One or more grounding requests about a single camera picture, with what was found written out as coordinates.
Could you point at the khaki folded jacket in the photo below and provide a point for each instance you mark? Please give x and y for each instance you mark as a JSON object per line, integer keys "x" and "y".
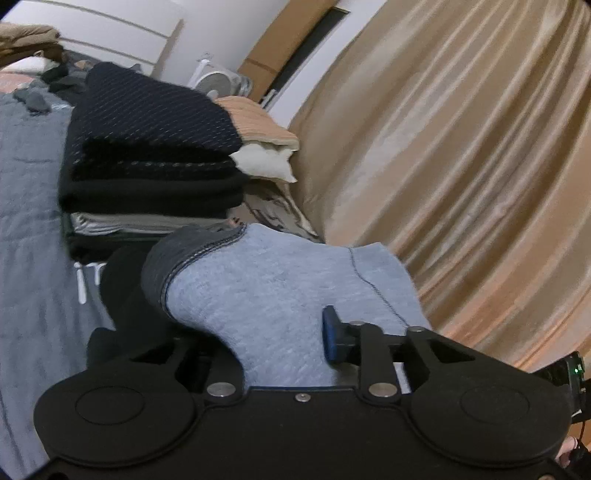
{"x": 27, "y": 39}

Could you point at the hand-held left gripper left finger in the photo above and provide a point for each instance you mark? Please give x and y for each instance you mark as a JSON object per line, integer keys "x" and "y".
{"x": 198, "y": 364}

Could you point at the white fan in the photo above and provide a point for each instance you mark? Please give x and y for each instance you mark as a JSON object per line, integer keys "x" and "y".
{"x": 214, "y": 83}

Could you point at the brown cardboard sheet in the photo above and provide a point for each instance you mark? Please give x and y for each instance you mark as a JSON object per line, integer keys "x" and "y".
{"x": 286, "y": 37}

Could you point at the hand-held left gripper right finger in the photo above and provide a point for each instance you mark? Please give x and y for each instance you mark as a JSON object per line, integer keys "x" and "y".
{"x": 330, "y": 339}

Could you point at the dark olive folded garment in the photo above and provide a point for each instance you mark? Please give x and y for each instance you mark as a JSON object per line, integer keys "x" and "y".
{"x": 101, "y": 247}

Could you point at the white pillow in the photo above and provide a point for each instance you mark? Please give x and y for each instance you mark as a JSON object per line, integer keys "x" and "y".
{"x": 23, "y": 64}

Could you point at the person's right hand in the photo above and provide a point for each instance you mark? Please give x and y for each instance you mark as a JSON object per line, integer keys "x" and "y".
{"x": 569, "y": 452}

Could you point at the white headboard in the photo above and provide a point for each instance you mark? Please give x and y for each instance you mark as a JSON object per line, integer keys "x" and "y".
{"x": 115, "y": 27}

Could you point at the navy dotted folded sweater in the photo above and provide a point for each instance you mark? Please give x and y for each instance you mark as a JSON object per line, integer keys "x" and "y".
{"x": 152, "y": 115}

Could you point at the grey-blue quilted bedspread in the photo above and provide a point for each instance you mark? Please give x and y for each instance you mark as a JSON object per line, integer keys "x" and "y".
{"x": 32, "y": 230}

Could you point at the black folded sweater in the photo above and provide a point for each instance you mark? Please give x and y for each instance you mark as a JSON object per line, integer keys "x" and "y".
{"x": 138, "y": 196}

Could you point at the dark grey small garment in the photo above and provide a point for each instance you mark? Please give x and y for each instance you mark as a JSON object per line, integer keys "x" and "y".
{"x": 32, "y": 99}

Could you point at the pale folded garment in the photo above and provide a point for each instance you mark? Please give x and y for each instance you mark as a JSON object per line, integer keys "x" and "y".
{"x": 138, "y": 224}

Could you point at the patterned beige cloth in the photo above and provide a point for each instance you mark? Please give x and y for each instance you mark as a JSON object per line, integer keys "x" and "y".
{"x": 272, "y": 207}

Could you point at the black small garment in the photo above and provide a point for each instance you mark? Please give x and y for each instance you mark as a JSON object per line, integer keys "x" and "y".
{"x": 69, "y": 81}

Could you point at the peach quilted pillow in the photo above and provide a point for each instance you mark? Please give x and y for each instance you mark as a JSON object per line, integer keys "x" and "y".
{"x": 254, "y": 120}

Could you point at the golden beige curtain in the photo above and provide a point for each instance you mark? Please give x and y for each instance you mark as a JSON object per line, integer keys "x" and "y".
{"x": 461, "y": 161}

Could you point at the grey sweatshirt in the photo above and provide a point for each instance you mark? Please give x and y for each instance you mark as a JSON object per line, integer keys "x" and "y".
{"x": 277, "y": 286}

